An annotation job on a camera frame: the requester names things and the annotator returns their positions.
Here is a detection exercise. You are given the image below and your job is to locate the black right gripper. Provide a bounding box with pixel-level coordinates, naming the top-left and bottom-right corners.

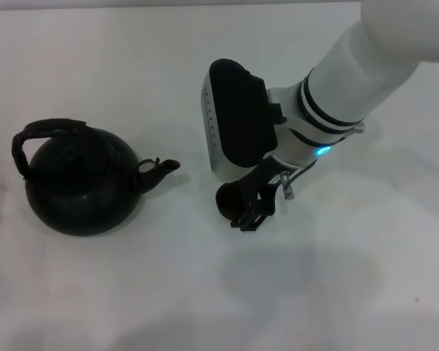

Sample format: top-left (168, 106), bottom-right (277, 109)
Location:
top-left (229, 156), bottom-right (290, 233)

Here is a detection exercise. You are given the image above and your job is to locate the small black teacup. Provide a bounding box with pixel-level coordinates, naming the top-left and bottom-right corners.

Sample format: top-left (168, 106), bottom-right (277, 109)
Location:
top-left (214, 181), bottom-right (250, 221)

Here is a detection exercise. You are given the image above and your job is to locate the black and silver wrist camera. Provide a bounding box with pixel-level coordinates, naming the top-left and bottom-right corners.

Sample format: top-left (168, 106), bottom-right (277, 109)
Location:
top-left (198, 58), bottom-right (285, 182)

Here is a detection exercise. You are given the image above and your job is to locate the black round teapot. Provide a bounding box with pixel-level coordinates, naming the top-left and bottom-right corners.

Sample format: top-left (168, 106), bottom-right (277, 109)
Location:
top-left (10, 117), bottom-right (180, 237)

